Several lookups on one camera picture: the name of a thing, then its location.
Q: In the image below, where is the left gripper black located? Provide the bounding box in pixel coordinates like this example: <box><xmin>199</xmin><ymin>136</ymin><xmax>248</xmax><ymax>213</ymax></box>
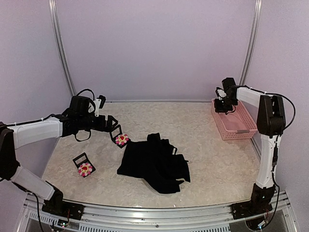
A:
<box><xmin>78</xmin><ymin>114</ymin><xmax>118</xmax><ymax>132</ymax></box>

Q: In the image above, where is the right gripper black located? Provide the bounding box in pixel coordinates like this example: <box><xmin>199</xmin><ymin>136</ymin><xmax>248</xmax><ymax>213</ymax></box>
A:
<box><xmin>214</xmin><ymin>95</ymin><xmax>237</xmax><ymax>113</ymax></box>

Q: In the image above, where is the pink plastic basket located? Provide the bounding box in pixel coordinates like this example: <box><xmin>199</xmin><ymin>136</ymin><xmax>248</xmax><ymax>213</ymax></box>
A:
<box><xmin>211</xmin><ymin>99</ymin><xmax>257</xmax><ymax>141</ymax></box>

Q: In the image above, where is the black t-shirt blue logo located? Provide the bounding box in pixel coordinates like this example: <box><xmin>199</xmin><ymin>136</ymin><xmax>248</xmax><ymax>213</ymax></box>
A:
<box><xmin>117</xmin><ymin>133</ymin><xmax>191</xmax><ymax>194</ymax></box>

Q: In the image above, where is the flower brooch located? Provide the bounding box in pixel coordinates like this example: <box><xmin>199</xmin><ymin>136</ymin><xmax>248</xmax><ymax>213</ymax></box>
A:
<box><xmin>115</xmin><ymin>134</ymin><xmax>130</xmax><ymax>146</ymax></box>
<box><xmin>78</xmin><ymin>162</ymin><xmax>93</xmax><ymax>177</ymax></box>

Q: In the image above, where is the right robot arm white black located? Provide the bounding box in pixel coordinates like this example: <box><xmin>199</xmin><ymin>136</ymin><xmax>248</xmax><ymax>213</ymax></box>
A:
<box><xmin>214</xmin><ymin>77</ymin><xmax>287</xmax><ymax>219</ymax></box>

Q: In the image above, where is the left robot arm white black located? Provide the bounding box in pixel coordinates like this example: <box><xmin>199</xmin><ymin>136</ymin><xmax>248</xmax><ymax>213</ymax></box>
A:
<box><xmin>0</xmin><ymin>95</ymin><xmax>119</xmax><ymax>220</ymax></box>

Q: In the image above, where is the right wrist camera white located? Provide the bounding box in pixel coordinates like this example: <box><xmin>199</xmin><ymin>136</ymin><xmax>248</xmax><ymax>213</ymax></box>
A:
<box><xmin>215</xmin><ymin>87</ymin><xmax>226</xmax><ymax>100</ymax></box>

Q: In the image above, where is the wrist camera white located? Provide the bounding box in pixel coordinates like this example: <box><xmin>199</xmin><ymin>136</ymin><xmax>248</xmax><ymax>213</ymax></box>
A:
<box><xmin>94</xmin><ymin>95</ymin><xmax>106</xmax><ymax>117</ymax></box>
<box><xmin>215</xmin><ymin>87</ymin><xmax>226</xmax><ymax>100</ymax></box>

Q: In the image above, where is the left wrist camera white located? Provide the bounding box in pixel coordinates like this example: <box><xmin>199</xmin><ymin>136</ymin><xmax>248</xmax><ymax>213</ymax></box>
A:
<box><xmin>94</xmin><ymin>95</ymin><xmax>106</xmax><ymax>117</ymax></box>

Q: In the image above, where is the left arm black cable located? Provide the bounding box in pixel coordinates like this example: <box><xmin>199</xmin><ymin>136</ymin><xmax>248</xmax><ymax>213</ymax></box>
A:
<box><xmin>72</xmin><ymin>88</ymin><xmax>97</xmax><ymax>142</ymax></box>

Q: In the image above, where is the front aluminium rail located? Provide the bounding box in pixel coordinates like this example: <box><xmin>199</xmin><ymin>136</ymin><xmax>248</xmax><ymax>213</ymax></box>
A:
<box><xmin>14</xmin><ymin>190</ymin><xmax>296</xmax><ymax>232</ymax></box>

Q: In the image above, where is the right aluminium frame post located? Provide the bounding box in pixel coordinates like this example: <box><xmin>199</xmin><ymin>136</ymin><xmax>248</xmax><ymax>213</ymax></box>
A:
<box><xmin>239</xmin><ymin>0</ymin><xmax>262</xmax><ymax>86</ymax></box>

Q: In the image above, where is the aluminium frame post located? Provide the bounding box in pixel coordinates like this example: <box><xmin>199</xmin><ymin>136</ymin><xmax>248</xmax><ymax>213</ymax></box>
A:
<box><xmin>239</xmin><ymin>0</ymin><xmax>262</xmax><ymax>86</ymax></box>
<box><xmin>48</xmin><ymin>0</ymin><xmax>76</xmax><ymax>96</ymax></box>

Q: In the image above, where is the left aluminium frame post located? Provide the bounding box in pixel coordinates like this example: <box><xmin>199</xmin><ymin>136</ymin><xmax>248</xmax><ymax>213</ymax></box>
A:
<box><xmin>48</xmin><ymin>0</ymin><xmax>76</xmax><ymax>96</ymax></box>

